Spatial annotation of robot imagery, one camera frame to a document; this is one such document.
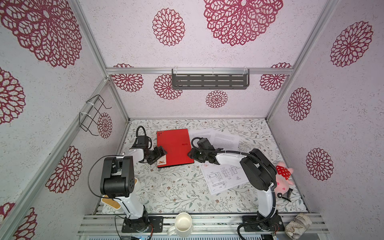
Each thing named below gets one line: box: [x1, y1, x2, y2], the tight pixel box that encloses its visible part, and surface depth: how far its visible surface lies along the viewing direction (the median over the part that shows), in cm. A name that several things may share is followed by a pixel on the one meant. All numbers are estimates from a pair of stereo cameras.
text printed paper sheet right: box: [210, 133, 240, 151], surface depth 109 cm
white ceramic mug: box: [167, 212, 193, 237], surface depth 71 cm
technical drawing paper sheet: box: [200, 163, 250, 196], surface depth 91 cm
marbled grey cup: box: [284, 213, 313, 240], surface depth 72 cm
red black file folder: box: [156, 128, 195, 168], surface depth 106 cm
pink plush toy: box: [275, 161, 295, 202], surface depth 84 cm
